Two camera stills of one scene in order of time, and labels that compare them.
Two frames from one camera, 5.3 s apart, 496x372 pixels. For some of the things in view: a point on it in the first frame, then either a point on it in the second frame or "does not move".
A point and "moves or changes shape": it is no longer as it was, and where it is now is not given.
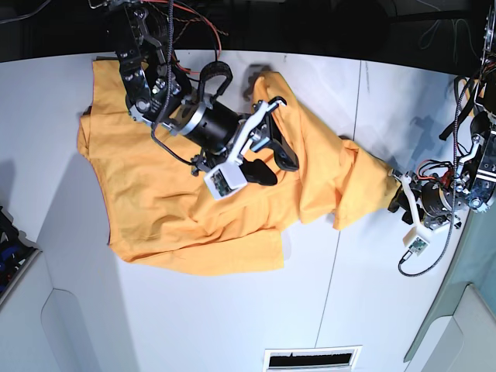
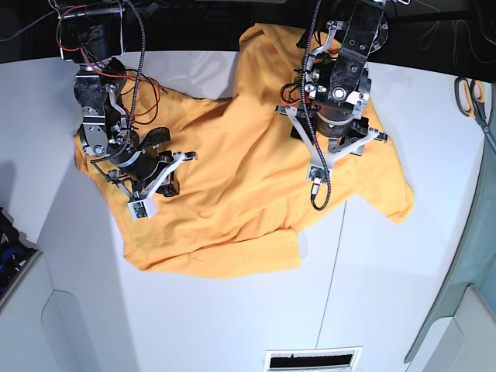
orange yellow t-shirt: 162,212 moves or changes shape
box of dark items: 18,253 does not move
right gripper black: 401,200 to 360,128
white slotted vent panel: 330,359 does not move
